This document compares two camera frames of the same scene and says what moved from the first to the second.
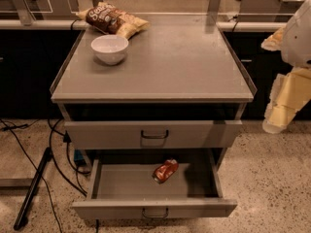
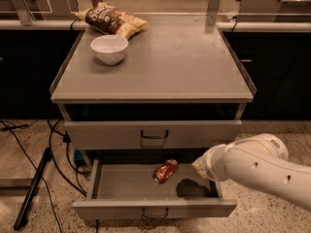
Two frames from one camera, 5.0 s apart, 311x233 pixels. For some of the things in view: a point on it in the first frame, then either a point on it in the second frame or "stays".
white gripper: (298, 39) -> (207, 165)
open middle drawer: (123, 188) stays
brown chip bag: (113, 20) stays
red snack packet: (164, 171) stays
